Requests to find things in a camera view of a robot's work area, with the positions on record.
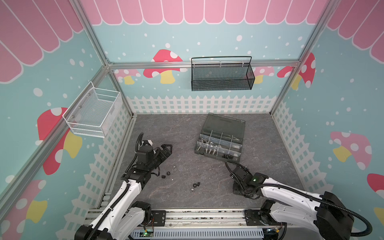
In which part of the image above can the black mesh wall basket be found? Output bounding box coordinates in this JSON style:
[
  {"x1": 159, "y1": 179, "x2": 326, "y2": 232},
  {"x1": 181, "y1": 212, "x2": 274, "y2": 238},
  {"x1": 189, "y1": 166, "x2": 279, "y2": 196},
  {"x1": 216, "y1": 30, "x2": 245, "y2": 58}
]
[{"x1": 191, "y1": 56, "x2": 256, "y2": 92}]

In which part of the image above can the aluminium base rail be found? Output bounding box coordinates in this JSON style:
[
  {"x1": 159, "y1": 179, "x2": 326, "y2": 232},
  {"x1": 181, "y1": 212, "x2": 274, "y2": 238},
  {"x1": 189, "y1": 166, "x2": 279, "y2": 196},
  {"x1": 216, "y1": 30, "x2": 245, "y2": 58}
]
[{"x1": 83, "y1": 207, "x2": 331, "y2": 230}]

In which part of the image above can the grey plastic organizer box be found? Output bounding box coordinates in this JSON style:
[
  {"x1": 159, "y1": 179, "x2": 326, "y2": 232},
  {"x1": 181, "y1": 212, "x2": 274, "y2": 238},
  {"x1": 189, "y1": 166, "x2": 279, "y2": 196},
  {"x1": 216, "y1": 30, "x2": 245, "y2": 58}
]
[{"x1": 194, "y1": 113, "x2": 246, "y2": 162}]

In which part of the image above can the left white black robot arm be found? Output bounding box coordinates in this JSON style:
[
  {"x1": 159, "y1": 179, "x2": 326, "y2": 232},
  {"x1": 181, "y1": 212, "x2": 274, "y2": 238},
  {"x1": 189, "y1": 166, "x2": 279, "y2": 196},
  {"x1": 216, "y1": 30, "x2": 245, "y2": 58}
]
[{"x1": 74, "y1": 133, "x2": 173, "y2": 240}]

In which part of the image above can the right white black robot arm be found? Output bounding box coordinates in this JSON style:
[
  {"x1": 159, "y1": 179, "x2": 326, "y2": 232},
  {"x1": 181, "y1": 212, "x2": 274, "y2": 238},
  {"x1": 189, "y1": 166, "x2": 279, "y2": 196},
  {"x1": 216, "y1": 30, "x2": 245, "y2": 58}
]
[{"x1": 225, "y1": 161, "x2": 373, "y2": 240}]

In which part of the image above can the white wire wall basket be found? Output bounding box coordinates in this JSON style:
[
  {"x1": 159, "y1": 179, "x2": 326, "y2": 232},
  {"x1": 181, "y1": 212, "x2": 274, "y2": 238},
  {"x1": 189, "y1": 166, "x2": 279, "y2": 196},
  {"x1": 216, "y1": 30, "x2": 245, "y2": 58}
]
[{"x1": 63, "y1": 82, "x2": 123, "y2": 138}]

